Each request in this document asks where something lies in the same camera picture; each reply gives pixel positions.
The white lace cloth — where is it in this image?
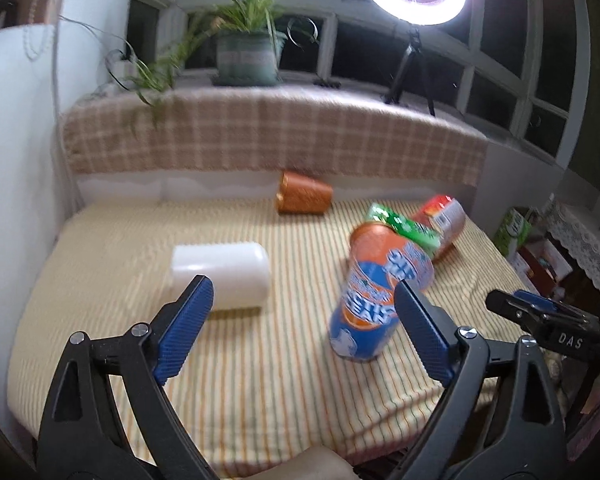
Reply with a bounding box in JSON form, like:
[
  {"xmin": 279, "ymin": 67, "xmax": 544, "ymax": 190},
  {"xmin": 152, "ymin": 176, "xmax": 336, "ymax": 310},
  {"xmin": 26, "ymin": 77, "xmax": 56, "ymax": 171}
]
[{"xmin": 544, "ymin": 203, "xmax": 600, "ymax": 292}]

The red and white cardboard box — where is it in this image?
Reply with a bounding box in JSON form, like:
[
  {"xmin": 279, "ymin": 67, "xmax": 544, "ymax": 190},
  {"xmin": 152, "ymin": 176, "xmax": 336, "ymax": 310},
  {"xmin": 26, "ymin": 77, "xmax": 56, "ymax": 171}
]
[{"xmin": 509, "ymin": 238, "xmax": 574, "ymax": 297}]

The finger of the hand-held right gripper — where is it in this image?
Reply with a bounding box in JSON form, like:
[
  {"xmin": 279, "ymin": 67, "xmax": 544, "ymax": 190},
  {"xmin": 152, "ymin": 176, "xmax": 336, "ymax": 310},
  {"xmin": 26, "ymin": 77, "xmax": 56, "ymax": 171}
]
[
  {"xmin": 513, "ymin": 289, "xmax": 600, "ymax": 322},
  {"xmin": 485, "ymin": 289, "xmax": 548, "ymax": 335}
]

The potted spider plant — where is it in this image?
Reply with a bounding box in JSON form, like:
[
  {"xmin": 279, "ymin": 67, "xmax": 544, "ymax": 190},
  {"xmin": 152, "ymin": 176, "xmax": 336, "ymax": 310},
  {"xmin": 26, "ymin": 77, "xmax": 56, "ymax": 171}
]
[{"xmin": 60, "ymin": 0, "xmax": 322, "ymax": 128}]

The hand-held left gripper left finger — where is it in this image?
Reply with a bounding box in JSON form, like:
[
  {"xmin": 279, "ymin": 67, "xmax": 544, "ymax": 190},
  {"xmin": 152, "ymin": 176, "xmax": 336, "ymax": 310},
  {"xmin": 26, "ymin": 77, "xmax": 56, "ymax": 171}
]
[{"xmin": 36, "ymin": 275, "xmax": 216, "ymax": 480}]

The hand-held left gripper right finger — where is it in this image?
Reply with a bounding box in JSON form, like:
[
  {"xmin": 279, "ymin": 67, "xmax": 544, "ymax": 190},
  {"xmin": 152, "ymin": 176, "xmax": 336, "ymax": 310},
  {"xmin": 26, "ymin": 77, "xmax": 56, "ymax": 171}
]
[{"xmin": 394, "ymin": 279, "xmax": 567, "ymax": 480}]

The green snack packet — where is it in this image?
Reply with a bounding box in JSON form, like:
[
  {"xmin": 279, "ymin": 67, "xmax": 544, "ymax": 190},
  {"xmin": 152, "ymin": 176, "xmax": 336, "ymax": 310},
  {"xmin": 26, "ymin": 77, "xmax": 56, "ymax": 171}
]
[{"xmin": 364, "ymin": 202, "xmax": 441, "ymax": 257}]

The red printed cup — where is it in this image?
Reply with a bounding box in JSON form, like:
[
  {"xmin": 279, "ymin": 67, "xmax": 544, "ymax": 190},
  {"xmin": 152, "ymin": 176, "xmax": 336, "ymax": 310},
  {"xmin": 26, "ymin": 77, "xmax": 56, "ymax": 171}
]
[{"xmin": 411, "ymin": 195, "xmax": 467, "ymax": 262}]

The checked beige cloth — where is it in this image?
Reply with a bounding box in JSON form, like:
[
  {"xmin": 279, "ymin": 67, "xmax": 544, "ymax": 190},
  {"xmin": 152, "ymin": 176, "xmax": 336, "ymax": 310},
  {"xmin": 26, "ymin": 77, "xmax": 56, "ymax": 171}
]
[{"xmin": 61, "ymin": 84, "xmax": 489, "ymax": 190}]

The striped yellow tablecloth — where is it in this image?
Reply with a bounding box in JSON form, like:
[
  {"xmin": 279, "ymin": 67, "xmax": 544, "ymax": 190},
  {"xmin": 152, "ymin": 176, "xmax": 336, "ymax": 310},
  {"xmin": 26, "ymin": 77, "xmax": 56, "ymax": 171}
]
[{"xmin": 7, "ymin": 197, "xmax": 512, "ymax": 467}]

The orange and blue printed cup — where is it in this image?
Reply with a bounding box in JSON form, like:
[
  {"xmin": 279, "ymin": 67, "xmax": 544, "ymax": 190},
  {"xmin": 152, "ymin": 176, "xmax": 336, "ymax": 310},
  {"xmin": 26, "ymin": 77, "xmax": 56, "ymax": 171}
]
[{"xmin": 328, "ymin": 222, "xmax": 436, "ymax": 364}]

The white plastic cup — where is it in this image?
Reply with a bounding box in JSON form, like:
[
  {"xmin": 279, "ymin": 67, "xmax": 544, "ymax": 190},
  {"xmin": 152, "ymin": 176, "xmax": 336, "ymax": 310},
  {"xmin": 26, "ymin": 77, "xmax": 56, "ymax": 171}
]
[{"xmin": 171, "ymin": 242, "xmax": 272, "ymax": 312}]

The black tripod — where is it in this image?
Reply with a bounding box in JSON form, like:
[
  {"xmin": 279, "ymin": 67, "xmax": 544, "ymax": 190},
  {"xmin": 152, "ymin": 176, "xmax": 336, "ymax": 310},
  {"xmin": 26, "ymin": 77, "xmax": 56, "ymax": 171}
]
[{"xmin": 382, "ymin": 22, "xmax": 437, "ymax": 118}]

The green and white carton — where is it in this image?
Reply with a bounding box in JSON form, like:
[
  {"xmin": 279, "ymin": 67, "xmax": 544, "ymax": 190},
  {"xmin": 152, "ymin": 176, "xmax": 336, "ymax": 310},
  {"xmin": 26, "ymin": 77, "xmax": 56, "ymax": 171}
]
[{"xmin": 494, "ymin": 207, "xmax": 533, "ymax": 257}]

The brown ribbed cup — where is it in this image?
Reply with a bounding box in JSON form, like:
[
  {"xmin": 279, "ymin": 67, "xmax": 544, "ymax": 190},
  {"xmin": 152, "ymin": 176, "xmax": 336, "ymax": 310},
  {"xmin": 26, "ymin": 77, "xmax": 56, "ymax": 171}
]
[{"xmin": 275, "ymin": 170, "xmax": 334, "ymax": 216}]

